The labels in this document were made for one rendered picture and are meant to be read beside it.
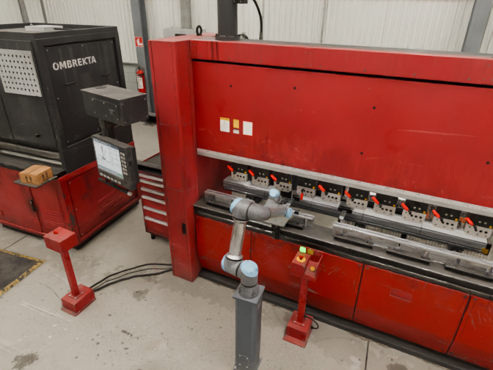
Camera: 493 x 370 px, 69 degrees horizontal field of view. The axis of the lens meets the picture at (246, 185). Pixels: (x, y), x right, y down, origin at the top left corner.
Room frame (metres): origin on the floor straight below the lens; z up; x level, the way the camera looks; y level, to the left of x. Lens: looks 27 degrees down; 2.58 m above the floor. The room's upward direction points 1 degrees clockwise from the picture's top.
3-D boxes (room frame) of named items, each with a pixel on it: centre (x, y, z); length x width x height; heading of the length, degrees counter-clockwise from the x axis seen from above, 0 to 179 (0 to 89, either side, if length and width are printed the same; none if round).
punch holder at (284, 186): (2.65, -0.31, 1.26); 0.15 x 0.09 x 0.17; 64
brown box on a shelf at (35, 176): (3.13, 2.07, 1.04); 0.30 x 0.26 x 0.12; 69
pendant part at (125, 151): (2.63, 1.04, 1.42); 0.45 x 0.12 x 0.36; 53
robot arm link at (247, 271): (1.88, -0.02, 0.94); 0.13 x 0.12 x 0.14; 56
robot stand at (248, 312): (1.87, -0.03, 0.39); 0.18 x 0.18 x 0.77; 69
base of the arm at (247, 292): (1.87, -0.03, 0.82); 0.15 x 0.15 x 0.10
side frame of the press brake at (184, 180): (3.22, 0.46, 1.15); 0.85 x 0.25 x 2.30; 154
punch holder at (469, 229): (2.03, -1.57, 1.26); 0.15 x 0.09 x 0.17; 64
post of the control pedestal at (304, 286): (2.21, -0.48, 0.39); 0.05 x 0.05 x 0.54; 64
